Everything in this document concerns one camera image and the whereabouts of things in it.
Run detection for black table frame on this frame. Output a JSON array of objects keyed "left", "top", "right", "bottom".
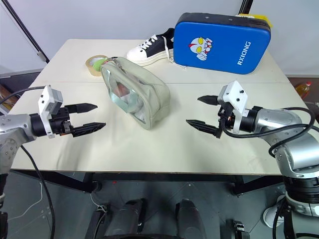
[{"left": 9, "top": 170, "right": 285, "bottom": 198}]

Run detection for black and white sneaker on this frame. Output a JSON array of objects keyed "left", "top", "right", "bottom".
[{"left": 126, "top": 27, "right": 176, "bottom": 67}]

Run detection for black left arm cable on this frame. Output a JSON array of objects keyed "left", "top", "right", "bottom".
[{"left": 0, "top": 86, "right": 48, "bottom": 104}]

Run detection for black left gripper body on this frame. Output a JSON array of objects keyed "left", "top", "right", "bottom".
[{"left": 49, "top": 106, "right": 75, "bottom": 137}]

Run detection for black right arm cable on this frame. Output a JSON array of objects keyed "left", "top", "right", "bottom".
[{"left": 222, "top": 107, "right": 316, "bottom": 155}]

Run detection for beige clear toiletry bag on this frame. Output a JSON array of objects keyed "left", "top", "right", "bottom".
[{"left": 99, "top": 56, "right": 171, "bottom": 131}]

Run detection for green ball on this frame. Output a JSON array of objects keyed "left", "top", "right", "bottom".
[{"left": 92, "top": 58, "right": 107, "bottom": 72}]

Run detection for blue cartoon kick pad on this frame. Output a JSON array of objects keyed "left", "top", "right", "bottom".
[{"left": 172, "top": 12, "right": 272, "bottom": 75}]

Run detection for yellow liquid bottle red cap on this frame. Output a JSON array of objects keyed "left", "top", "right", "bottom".
[{"left": 295, "top": 81, "right": 314, "bottom": 99}]

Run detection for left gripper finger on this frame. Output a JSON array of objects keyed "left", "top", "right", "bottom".
[
  {"left": 70, "top": 122, "right": 107, "bottom": 138},
  {"left": 65, "top": 102, "right": 98, "bottom": 116}
]

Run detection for tan masking tape roll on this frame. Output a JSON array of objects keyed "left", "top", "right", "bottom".
[{"left": 85, "top": 54, "right": 107, "bottom": 78}]

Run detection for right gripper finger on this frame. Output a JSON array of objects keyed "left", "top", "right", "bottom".
[
  {"left": 197, "top": 95, "right": 220, "bottom": 106},
  {"left": 185, "top": 119, "right": 220, "bottom": 137}
]

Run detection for black slanted pole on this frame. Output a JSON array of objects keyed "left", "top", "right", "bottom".
[{"left": 8, "top": 0, "right": 50, "bottom": 64}]

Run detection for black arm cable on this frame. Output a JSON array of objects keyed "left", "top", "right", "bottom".
[
  {"left": 0, "top": 86, "right": 48, "bottom": 104},
  {"left": 222, "top": 107, "right": 316, "bottom": 155}
]

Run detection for black tripod legs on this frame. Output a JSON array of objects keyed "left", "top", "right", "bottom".
[{"left": 237, "top": 0, "right": 254, "bottom": 14}]

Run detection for yellow object behind pad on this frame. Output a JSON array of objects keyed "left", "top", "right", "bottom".
[{"left": 249, "top": 13, "right": 274, "bottom": 28}]

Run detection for white rounded floor object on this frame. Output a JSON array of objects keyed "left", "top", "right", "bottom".
[{"left": 263, "top": 206, "right": 285, "bottom": 229}]

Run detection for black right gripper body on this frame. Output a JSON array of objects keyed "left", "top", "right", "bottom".
[{"left": 215, "top": 101, "right": 236, "bottom": 139}]

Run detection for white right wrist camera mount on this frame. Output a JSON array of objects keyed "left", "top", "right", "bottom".
[{"left": 217, "top": 80, "right": 249, "bottom": 133}]

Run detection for black hanging cable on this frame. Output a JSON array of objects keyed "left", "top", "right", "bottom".
[{"left": 19, "top": 144, "right": 56, "bottom": 239}]

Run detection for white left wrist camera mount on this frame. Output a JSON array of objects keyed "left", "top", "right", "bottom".
[{"left": 37, "top": 85, "right": 64, "bottom": 139}]

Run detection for dark rounded robot leg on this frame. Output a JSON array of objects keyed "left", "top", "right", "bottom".
[
  {"left": 175, "top": 198, "right": 209, "bottom": 238},
  {"left": 103, "top": 198, "right": 151, "bottom": 238}
]

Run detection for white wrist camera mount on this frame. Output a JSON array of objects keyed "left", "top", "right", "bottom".
[
  {"left": 37, "top": 85, "right": 64, "bottom": 139},
  {"left": 217, "top": 80, "right": 249, "bottom": 133}
]

